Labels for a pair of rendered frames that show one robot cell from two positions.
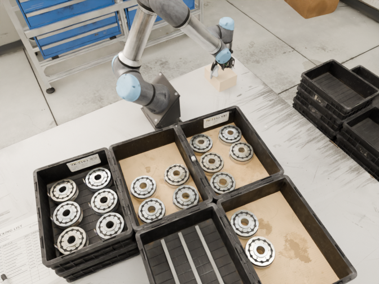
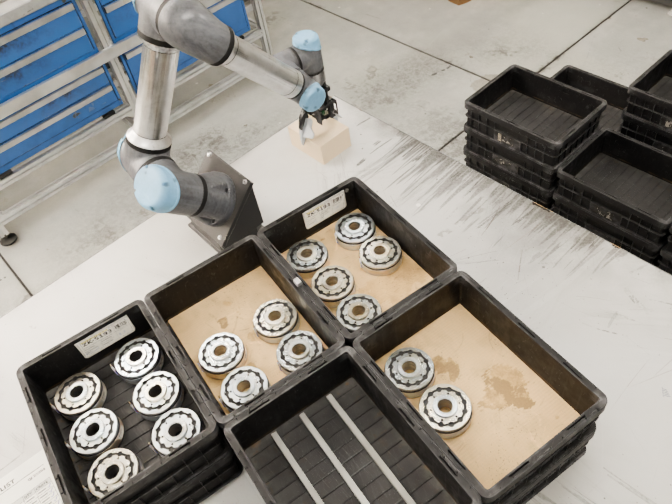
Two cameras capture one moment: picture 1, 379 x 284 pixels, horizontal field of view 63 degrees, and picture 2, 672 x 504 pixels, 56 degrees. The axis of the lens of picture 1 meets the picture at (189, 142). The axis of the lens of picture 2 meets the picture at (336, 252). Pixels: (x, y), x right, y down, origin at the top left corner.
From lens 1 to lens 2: 21 cm
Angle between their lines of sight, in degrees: 5
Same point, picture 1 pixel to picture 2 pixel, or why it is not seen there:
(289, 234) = (489, 369)
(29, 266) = not seen: outside the picture
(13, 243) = not seen: outside the picture
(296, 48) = (453, 61)
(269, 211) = (448, 341)
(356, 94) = (568, 116)
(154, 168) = (233, 318)
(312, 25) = (473, 14)
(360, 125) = (589, 170)
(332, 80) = (523, 102)
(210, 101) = (311, 183)
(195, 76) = (275, 147)
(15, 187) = not seen: outside the picture
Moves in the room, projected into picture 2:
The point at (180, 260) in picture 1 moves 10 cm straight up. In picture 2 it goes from (313, 459) to (304, 437)
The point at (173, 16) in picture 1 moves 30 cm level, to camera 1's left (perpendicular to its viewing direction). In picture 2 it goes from (207, 46) to (71, 80)
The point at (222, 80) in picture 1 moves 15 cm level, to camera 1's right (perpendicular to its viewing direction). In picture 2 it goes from (324, 143) to (370, 130)
